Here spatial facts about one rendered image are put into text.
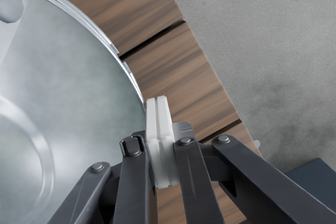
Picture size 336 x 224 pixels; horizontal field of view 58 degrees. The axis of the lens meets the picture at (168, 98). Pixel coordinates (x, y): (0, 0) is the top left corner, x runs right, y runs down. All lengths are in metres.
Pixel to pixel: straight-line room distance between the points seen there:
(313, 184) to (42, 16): 0.61
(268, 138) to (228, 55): 0.21
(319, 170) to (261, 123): 0.16
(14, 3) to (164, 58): 0.11
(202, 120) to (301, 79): 0.44
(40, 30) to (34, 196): 0.13
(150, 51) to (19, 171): 0.13
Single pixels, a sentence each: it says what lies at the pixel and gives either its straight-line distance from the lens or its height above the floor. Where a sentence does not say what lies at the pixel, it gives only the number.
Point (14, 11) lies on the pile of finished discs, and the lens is 0.24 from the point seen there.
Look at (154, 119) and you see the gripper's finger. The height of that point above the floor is 0.41.
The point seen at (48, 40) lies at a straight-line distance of 0.22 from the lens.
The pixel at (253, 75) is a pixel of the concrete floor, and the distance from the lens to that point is 0.63.
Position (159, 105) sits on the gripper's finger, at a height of 0.39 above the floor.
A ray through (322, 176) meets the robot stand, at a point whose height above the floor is 0.06.
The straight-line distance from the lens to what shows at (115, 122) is 0.23.
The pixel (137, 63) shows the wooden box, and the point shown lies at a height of 0.35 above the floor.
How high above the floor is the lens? 0.58
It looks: 72 degrees down
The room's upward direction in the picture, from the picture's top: 169 degrees clockwise
